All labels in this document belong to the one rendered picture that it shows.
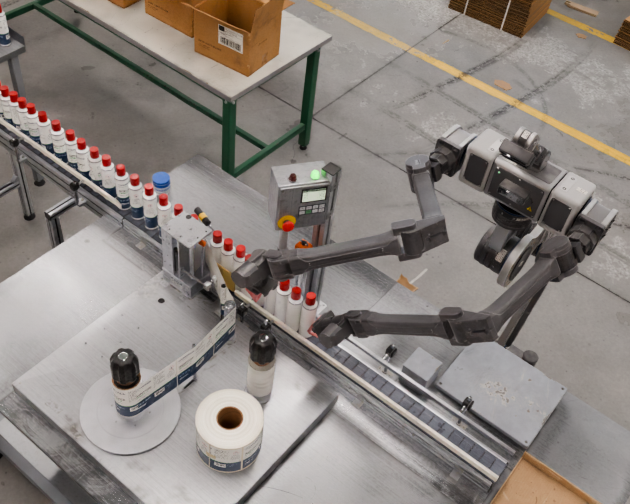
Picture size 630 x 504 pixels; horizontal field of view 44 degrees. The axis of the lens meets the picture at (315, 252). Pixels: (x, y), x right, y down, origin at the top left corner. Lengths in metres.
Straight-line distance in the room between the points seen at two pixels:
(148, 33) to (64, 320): 1.90
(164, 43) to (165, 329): 1.89
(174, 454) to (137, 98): 3.08
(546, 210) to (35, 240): 2.70
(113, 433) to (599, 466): 1.55
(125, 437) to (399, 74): 3.69
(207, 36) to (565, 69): 2.95
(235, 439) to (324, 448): 0.35
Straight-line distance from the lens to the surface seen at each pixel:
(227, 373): 2.60
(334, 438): 2.56
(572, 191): 2.48
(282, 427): 2.50
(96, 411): 2.54
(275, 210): 2.40
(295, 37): 4.28
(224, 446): 2.30
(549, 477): 2.67
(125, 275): 2.94
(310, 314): 2.59
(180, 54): 4.10
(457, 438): 2.59
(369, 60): 5.62
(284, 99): 5.14
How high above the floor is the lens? 3.05
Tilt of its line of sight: 47 degrees down
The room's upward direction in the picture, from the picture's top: 8 degrees clockwise
